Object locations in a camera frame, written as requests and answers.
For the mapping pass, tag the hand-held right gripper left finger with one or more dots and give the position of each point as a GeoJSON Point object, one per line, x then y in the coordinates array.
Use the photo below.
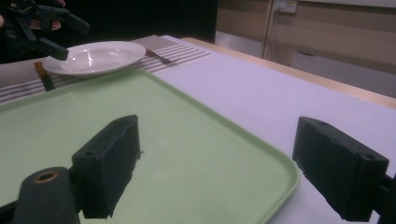
{"type": "Point", "coordinates": [106, 165]}

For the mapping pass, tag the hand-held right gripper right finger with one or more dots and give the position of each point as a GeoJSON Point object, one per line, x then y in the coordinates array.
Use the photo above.
{"type": "Point", "coordinates": [337, 168]}

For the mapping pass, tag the white round plate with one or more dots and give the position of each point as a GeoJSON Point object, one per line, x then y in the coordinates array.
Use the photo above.
{"type": "Point", "coordinates": [99, 57]}

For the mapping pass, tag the light green plastic tray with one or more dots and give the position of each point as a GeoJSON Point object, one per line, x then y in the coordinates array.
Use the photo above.
{"type": "Point", "coordinates": [186, 161]}

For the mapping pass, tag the grey striped placemat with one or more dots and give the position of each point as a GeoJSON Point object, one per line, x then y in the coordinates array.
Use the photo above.
{"type": "Point", "coordinates": [177, 51]}

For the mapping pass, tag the white wall socket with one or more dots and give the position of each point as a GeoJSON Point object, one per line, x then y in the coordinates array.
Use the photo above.
{"type": "Point", "coordinates": [285, 6]}

